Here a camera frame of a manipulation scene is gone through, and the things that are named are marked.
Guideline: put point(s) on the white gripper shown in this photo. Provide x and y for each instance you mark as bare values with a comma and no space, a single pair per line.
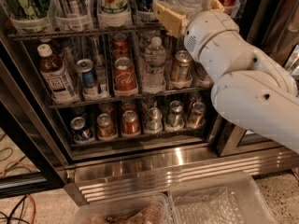
207,29

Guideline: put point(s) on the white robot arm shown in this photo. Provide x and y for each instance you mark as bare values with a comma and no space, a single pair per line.
250,89

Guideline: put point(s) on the gold can middle shelf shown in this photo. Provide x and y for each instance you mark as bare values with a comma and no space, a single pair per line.
181,66

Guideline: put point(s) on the water bottle middle shelf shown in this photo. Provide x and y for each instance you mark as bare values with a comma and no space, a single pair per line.
154,62

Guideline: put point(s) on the right iced tea bottle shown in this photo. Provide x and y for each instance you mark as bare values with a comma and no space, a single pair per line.
203,79

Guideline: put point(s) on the iced tea bottle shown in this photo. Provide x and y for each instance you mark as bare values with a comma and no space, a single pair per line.
56,74
203,79

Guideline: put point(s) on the fridge right glass door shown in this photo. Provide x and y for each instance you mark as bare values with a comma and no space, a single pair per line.
273,26

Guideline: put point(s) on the rear red can middle shelf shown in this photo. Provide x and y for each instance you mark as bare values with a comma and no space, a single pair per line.
120,46

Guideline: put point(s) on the red coke can middle shelf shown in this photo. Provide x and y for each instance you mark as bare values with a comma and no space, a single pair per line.
124,74

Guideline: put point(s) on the green can bottom shelf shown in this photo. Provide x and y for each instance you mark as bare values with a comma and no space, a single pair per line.
174,114

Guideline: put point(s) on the green can shelf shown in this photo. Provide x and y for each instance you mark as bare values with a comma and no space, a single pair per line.
29,9
174,114

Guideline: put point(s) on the silver can bottom shelf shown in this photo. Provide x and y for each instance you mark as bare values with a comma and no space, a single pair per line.
153,120

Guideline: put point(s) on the silver can shelf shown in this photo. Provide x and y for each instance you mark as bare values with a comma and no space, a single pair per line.
153,120
74,8

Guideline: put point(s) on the blue can middle shelf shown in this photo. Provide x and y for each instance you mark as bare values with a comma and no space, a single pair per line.
88,77

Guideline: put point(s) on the silver can top shelf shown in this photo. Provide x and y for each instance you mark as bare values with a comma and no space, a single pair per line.
74,8

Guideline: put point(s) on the red can bottom shelf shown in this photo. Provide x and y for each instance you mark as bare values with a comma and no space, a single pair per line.
130,123

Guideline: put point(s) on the left iced tea bottle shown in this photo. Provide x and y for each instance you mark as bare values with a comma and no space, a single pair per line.
56,74

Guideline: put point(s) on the pepsi can bottom shelf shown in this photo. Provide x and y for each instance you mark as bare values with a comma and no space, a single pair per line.
81,131

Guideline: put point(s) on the green can top shelf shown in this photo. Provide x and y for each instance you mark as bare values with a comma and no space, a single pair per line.
29,9

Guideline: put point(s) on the steel fridge base grille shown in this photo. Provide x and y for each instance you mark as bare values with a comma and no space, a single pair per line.
159,170

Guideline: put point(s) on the fridge left open door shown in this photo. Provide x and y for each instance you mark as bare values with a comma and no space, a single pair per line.
28,122

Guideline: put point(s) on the gold can bottom right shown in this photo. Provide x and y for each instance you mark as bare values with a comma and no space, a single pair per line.
197,113

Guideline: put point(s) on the gold can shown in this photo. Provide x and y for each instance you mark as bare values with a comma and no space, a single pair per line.
197,113
105,126

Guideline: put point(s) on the gold can bottom left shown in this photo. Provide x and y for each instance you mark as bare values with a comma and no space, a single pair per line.
105,126

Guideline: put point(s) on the right clear plastic bin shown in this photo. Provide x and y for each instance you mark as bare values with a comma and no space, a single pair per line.
250,200

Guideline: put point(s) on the clear plastic bin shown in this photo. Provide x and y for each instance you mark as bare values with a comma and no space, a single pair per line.
148,208
250,200

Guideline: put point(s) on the bubble wrap sheet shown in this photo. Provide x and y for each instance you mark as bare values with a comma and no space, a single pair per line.
213,206

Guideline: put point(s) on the left clear plastic bin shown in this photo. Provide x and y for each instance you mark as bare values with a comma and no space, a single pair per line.
148,208

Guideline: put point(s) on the middle wire shelf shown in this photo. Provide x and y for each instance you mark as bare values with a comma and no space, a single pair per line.
136,96

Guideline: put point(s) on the wire shelf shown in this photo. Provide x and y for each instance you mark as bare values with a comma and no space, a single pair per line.
136,96
98,31

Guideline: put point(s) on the top wire shelf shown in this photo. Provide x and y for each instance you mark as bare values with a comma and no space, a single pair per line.
98,31

